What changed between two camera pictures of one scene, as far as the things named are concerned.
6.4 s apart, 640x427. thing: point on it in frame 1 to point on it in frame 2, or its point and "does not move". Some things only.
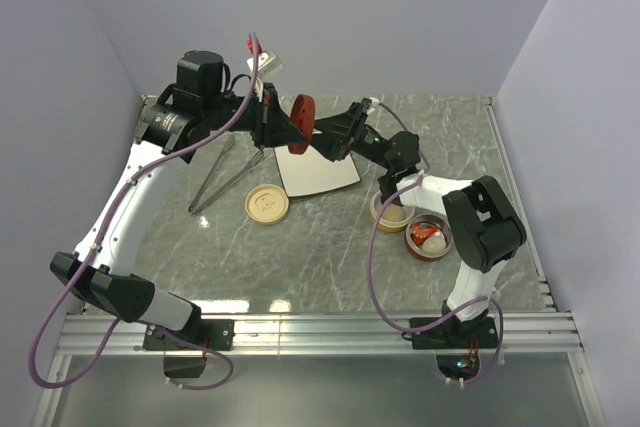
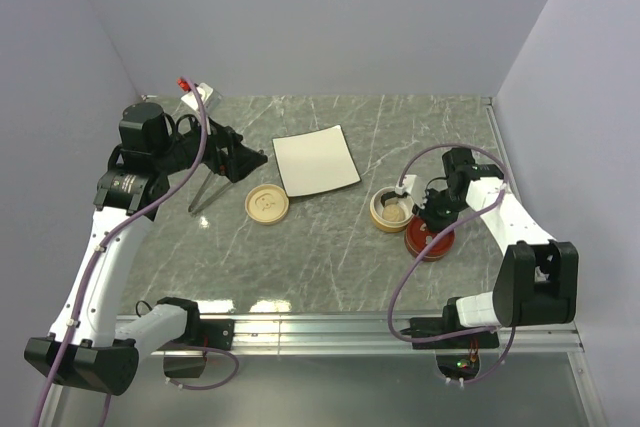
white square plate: (312, 171) does not move
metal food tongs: (193, 209) does not move
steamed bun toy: (394, 213) does not move
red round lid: (303, 114) to (418, 235)
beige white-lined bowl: (388, 226) does not move
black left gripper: (272, 122) to (242, 158)
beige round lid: (266, 204) does not move
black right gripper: (347, 127) to (433, 223)
